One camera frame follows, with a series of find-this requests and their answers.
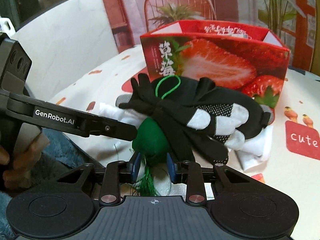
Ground green sachet with tassel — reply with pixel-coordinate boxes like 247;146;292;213
129;74;181;197

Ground black and white glove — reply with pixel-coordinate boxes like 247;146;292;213
118;73;272;165

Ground grey knitted cloth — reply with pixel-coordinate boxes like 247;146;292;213
115;94;132;107

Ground printed living room backdrop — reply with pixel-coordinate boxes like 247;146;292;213
103;0;319;74

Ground person's hand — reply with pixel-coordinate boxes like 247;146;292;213
2;132;49;189

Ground white patterned table cloth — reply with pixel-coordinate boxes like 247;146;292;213
50;46;319;239

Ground red strawberry cardboard box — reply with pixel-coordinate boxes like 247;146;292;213
140;20;290;108

